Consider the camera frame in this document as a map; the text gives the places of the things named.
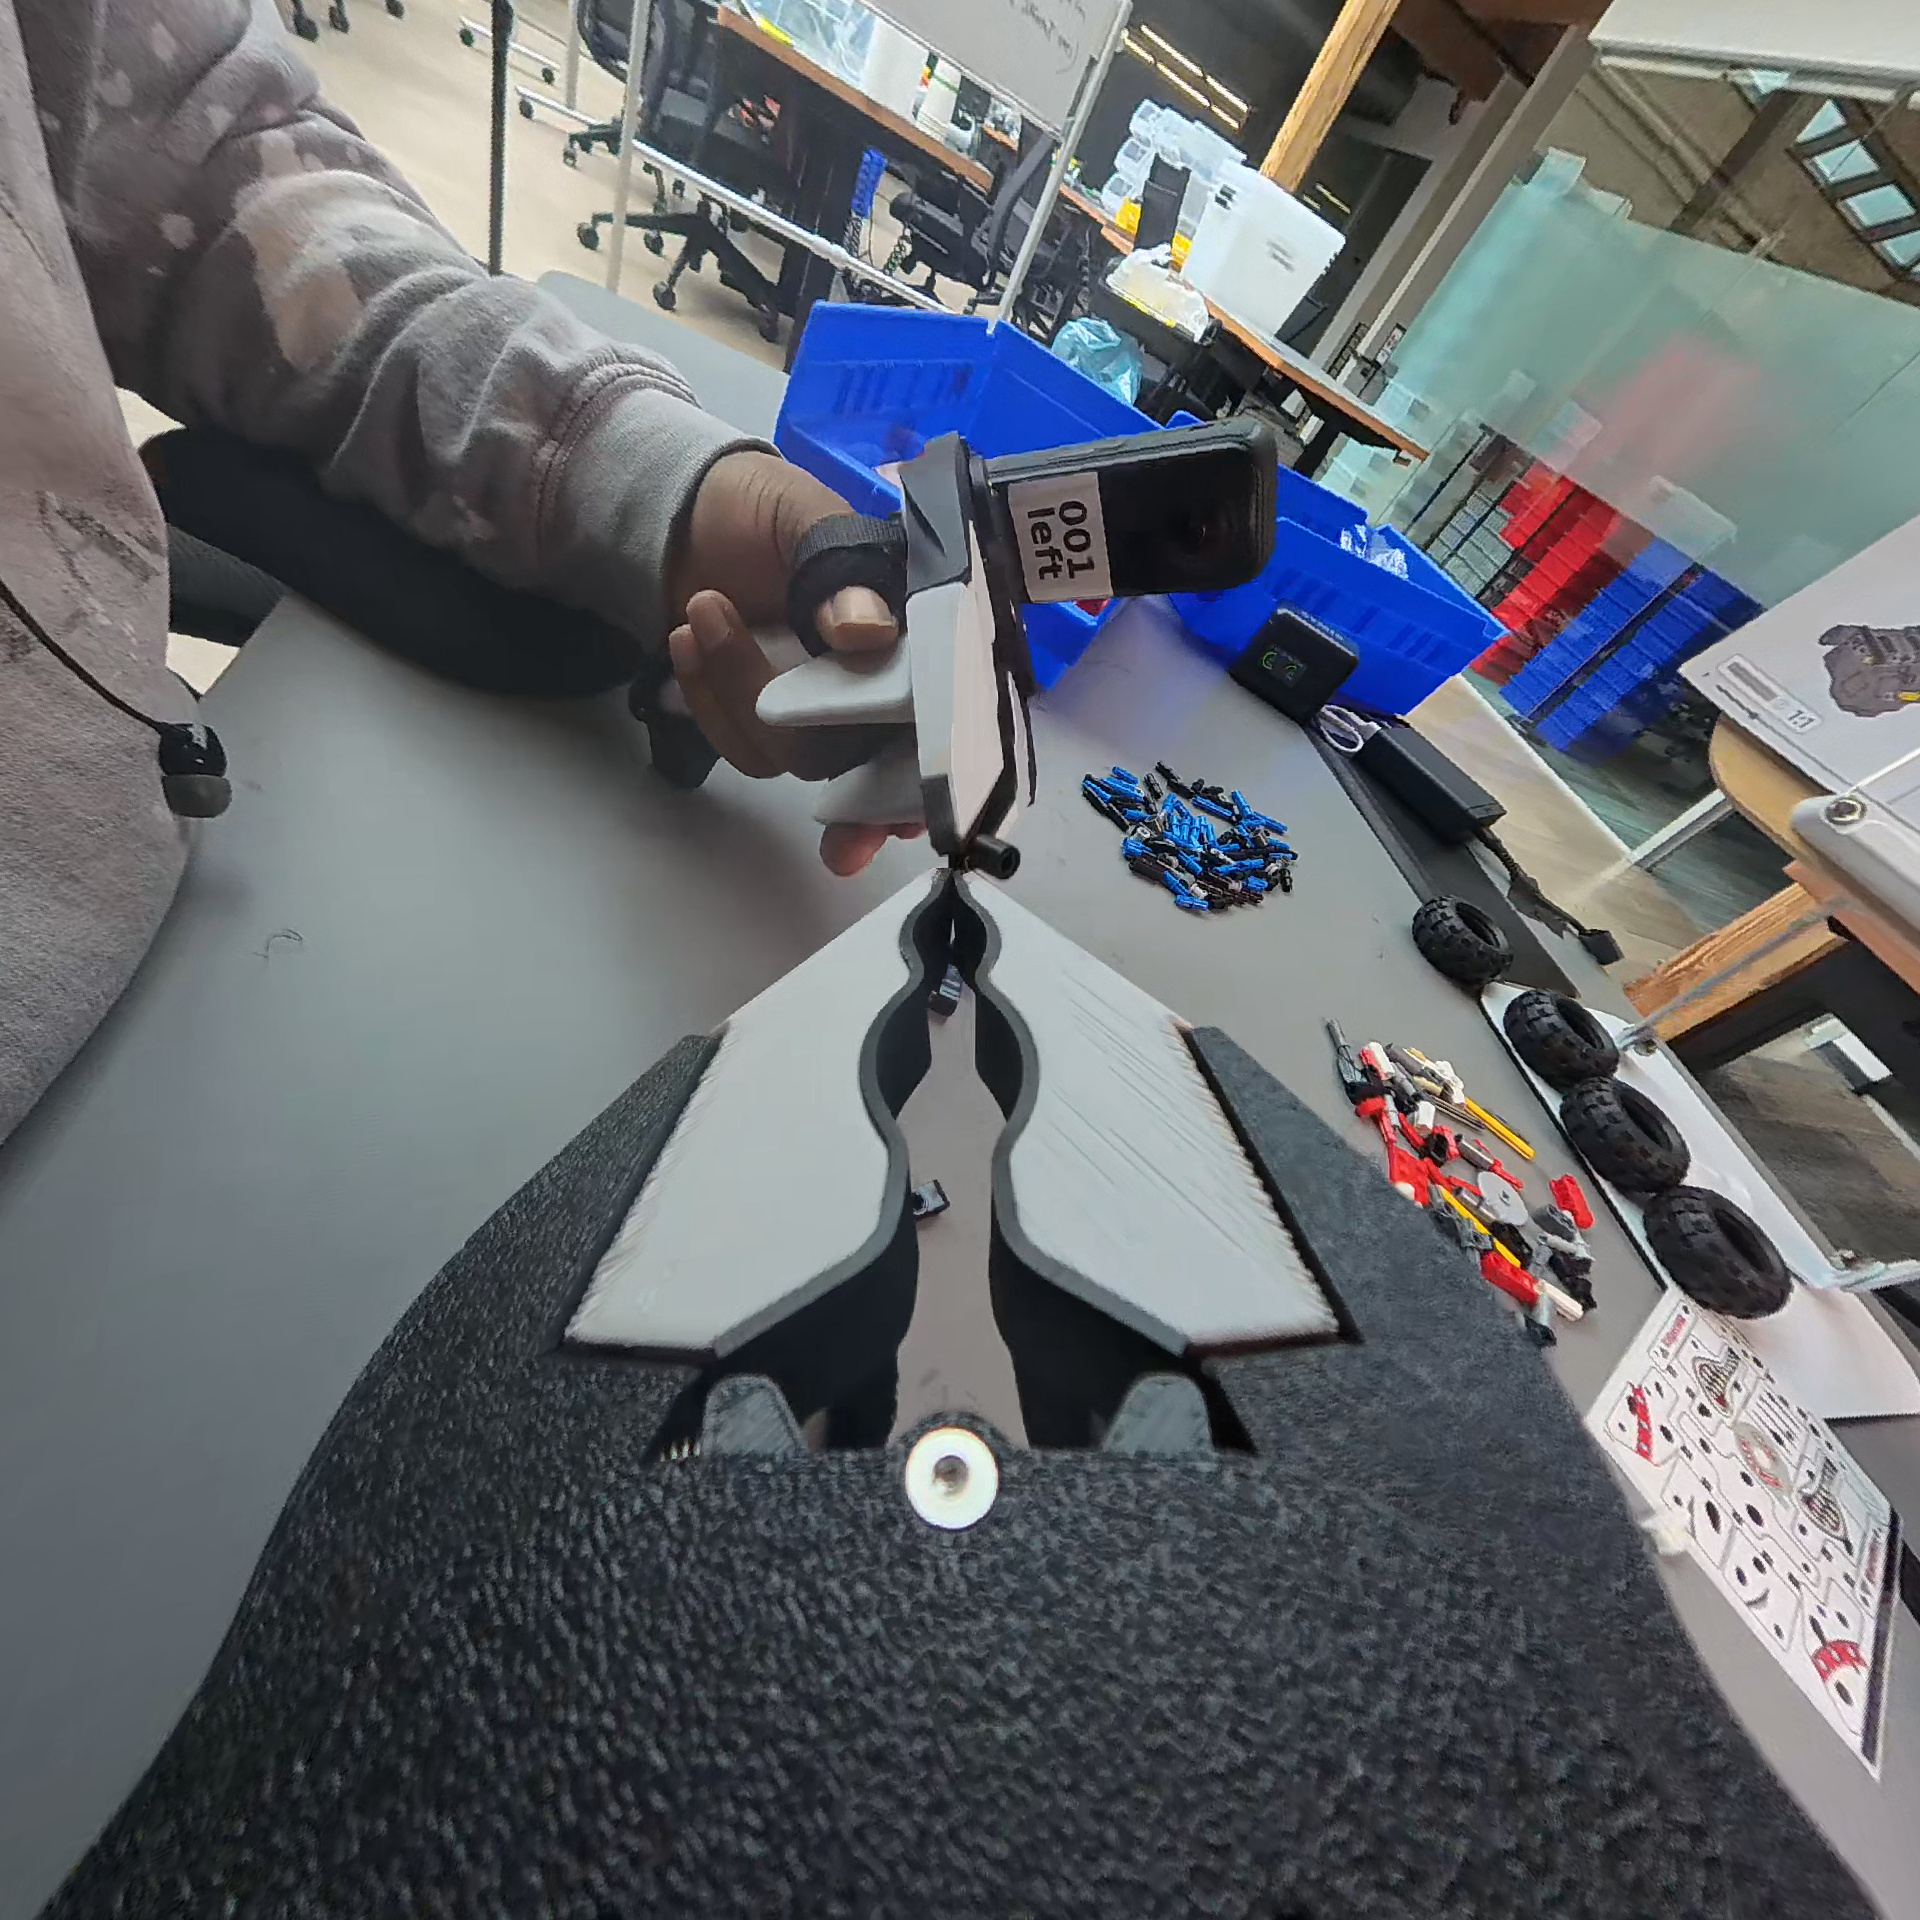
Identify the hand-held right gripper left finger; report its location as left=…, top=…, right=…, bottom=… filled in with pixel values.
left=562, top=873, right=960, bottom=1366

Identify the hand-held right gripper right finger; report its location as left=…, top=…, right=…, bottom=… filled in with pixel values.
left=958, top=883, right=1343, bottom=1365

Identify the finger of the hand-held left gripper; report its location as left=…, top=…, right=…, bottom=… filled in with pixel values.
left=909, top=575, right=1012, bottom=853
left=982, top=596, right=1046, bottom=860

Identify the person's left forearm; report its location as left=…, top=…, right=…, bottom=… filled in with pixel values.
left=88, top=89, right=775, bottom=595

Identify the grey desk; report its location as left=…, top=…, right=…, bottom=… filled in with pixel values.
left=0, top=270, right=1920, bottom=1920

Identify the person's left hand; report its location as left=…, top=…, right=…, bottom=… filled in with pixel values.
left=668, top=449, right=933, bottom=879

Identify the blue plastic bag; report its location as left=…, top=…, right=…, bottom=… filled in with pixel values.
left=1049, top=318, right=1144, bottom=408

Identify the black device with green display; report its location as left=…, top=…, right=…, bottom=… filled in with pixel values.
left=1229, top=604, right=1360, bottom=704

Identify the pile of blue black pins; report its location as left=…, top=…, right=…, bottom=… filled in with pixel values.
left=1079, top=761, right=1301, bottom=915

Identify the blue plastic bin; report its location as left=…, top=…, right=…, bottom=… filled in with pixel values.
left=1018, top=411, right=1509, bottom=720
left=773, top=300, right=1167, bottom=519

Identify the white storage box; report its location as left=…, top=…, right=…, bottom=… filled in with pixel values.
left=1181, top=163, right=1348, bottom=303

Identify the pile of mixed building parts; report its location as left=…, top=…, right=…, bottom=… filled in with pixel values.
left=1319, top=1020, right=1600, bottom=1345

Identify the black office chair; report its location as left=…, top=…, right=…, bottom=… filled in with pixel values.
left=573, top=0, right=784, bottom=339
left=892, top=133, right=1085, bottom=324

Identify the black toy tyre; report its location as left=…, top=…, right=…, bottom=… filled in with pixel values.
left=1558, top=1076, right=1692, bottom=1196
left=1641, top=1183, right=1796, bottom=1321
left=1503, top=988, right=1623, bottom=1094
left=1409, top=895, right=1514, bottom=990

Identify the black power adapter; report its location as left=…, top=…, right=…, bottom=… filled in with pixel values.
left=1357, top=720, right=1509, bottom=840

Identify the wooden pillar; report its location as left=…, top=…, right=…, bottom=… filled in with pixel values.
left=1258, top=0, right=1407, bottom=196

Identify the stack of red blue bins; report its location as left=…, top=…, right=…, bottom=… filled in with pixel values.
left=1466, top=461, right=1767, bottom=755

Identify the whiteboard on stand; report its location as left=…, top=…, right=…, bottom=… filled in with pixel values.
left=862, top=0, right=1136, bottom=324

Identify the frosted glass partition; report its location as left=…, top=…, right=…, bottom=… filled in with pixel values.
left=1319, top=145, right=1920, bottom=875

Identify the long wooden workbench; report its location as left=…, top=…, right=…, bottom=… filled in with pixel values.
left=631, top=0, right=1430, bottom=460

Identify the wooden edged side table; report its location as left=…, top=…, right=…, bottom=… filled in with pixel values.
left=1623, top=704, right=1920, bottom=1076

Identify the instruction booklet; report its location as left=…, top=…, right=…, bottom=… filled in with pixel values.
left=1679, top=517, right=1920, bottom=798

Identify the white sticker sheet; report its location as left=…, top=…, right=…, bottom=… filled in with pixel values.
left=1586, top=1293, right=1910, bottom=1783

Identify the white booklet stand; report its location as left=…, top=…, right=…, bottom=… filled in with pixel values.
left=1789, top=749, right=1920, bottom=935

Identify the person's grey hoodie torso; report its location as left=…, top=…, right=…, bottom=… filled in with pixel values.
left=0, top=0, right=241, bottom=1144

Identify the black cable with plug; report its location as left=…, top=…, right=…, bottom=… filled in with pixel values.
left=1474, top=830, right=1625, bottom=964

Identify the black hoodie drawstring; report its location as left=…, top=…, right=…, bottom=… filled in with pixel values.
left=0, top=575, right=233, bottom=819

